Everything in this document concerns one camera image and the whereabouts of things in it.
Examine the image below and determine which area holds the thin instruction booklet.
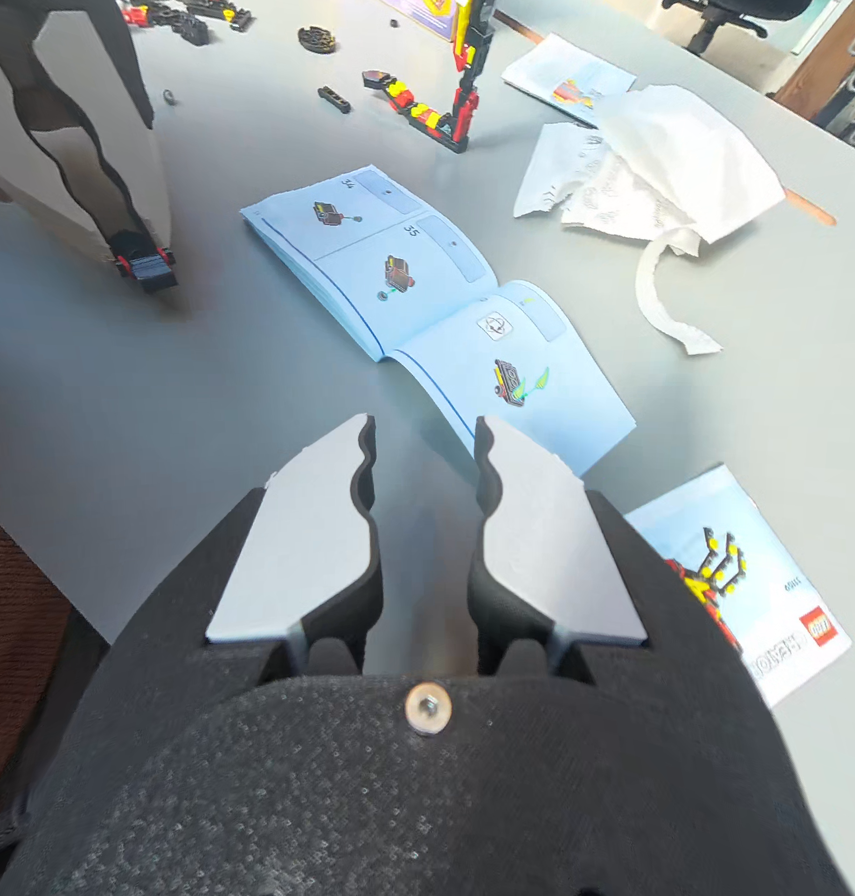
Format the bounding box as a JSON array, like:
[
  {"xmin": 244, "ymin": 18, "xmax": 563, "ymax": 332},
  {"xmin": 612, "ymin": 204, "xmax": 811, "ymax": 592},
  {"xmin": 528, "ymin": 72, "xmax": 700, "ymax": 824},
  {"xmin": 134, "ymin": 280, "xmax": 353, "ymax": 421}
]
[{"xmin": 500, "ymin": 31, "xmax": 638, "ymax": 130}]

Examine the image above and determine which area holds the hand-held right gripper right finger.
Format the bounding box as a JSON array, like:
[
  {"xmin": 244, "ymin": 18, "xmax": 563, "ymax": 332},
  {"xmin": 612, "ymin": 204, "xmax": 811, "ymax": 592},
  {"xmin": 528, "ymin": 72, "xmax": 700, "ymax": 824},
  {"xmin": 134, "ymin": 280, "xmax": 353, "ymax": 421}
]
[{"xmin": 468, "ymin": 415, "xmax": 650, "ymax": 648}]

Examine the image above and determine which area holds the grey desk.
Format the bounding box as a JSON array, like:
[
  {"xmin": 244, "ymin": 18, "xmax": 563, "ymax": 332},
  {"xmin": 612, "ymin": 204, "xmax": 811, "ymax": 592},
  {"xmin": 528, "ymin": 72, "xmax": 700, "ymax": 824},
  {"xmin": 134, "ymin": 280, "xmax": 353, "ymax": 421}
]
[{"xmin": 0, "ymin": 0, "xmax": 855, "ymax": 896}]

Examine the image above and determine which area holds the pile of black toy bricks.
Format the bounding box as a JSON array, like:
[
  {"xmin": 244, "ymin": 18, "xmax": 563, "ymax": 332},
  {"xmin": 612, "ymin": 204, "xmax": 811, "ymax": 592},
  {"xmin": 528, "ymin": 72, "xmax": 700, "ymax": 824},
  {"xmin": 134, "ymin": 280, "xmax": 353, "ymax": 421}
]
[{"xmin": 118, "ymin": 0, "xmax": 255, "ymax": 48}]

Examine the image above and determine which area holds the black office chair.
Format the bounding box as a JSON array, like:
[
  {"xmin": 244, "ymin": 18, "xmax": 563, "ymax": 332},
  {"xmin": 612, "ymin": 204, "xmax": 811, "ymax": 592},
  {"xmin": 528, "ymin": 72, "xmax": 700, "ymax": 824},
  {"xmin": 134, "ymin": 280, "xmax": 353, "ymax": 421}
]
[{"xmin": 661, "ymin": 0, "xmax": 813, "ymax": 57}]

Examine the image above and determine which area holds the black toy brick assembly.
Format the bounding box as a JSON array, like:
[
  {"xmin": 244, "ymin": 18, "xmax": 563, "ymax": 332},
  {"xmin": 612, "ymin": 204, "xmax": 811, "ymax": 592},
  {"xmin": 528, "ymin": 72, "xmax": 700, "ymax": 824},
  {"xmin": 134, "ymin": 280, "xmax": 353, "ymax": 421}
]
[{"xmin": 107, "ymin": 230, "xmax": 178, "ymax": 294}]

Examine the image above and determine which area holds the wooden stick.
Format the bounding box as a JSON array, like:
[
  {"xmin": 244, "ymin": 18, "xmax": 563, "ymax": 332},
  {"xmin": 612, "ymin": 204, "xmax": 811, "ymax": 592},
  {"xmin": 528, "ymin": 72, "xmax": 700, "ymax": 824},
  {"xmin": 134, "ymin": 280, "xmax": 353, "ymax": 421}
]
[{"xmin": 783, "ymin": 188, "xmax": 838, "ymax": 226}]

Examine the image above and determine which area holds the person's brown clothing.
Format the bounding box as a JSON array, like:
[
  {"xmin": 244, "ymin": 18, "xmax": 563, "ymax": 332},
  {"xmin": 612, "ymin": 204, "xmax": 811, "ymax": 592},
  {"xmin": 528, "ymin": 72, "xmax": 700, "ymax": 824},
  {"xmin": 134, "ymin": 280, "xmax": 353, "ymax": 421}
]
[{"xmin": 0, "ymin": 500, "xmax": 75, "ymax": 841}]

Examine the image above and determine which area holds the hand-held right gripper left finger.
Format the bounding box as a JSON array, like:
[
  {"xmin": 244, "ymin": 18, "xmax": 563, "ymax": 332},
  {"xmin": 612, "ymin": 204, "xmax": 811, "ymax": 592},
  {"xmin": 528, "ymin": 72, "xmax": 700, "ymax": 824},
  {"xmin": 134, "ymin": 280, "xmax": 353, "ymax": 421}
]
[{"xmin": 205, "ymin": 413, "xmax": 385, "ymax": 648}]

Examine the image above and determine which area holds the crumpled white paper bag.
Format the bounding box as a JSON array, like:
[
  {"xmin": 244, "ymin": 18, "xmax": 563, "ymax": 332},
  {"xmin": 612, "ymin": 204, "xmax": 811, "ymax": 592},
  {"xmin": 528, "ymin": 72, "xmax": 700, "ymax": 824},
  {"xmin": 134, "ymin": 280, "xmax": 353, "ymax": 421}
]
[{"xmin": 595, "ymin": 84, "xmax": 786, "ymax": 246}]

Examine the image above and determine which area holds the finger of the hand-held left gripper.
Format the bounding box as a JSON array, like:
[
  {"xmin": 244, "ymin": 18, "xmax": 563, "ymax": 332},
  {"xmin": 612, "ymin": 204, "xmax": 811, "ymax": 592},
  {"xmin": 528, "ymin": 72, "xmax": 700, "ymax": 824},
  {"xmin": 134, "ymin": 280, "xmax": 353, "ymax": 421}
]
[
  {"xmin": 21, "ymin": 0, "xmax": 175, "ymax": 253},
  {"xmin": 0, "ymin": 42, "xmax": 131, "ymax": 263}
]

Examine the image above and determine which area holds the torn printed paper bag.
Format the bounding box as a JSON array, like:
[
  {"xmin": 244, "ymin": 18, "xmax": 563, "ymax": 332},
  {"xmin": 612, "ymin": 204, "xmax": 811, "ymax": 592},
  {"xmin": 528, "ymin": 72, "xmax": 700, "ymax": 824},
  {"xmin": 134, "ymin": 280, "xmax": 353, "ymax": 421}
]
[{"xmin": 513, "ymin": 122, "xmax": 723, "ymax": 357}]

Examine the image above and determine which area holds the red yellow black brick leg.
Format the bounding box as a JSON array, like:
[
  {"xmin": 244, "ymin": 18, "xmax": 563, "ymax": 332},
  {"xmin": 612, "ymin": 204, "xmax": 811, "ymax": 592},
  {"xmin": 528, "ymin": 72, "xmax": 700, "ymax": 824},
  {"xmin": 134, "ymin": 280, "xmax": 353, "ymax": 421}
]
[{"xmin": 361, "ymin": 0, "xmax": 500, "ymax": 155}]

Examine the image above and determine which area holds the open blue instruction booklet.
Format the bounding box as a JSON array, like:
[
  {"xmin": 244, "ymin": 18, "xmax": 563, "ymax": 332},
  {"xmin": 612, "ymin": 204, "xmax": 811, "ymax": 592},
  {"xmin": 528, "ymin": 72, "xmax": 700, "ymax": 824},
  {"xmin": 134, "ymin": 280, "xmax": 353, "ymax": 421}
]
[{"xmin": 240, "ymin": 164, "xmax": 638, "ymax": 478}]

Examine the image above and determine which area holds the brown wooden panel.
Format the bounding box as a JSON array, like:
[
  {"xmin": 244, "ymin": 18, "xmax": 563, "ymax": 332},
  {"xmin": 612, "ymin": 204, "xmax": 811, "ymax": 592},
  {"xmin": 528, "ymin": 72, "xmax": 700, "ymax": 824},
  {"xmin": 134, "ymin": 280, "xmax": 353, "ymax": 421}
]
[{"xmin": 773, "ymin": 0, "xmax": 855, "ymax": 134}]

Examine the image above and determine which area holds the spider cover instruction booklet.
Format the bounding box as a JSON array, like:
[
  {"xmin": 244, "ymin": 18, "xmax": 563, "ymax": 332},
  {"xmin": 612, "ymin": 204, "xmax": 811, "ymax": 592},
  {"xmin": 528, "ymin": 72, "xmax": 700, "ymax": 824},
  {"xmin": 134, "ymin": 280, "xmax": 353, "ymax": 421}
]
[{"xmin": 622, "ymin": 462, "xmax": 854, "ymax": 709}]

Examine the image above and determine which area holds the purple toy brick box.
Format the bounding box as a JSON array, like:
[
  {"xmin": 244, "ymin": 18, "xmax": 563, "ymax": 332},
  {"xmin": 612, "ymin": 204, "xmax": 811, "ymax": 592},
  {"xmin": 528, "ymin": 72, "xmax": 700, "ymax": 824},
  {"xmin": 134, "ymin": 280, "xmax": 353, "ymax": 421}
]
[{"xmin": 380, "ymin": 0, "xmax": 501, "ymax": 44}]

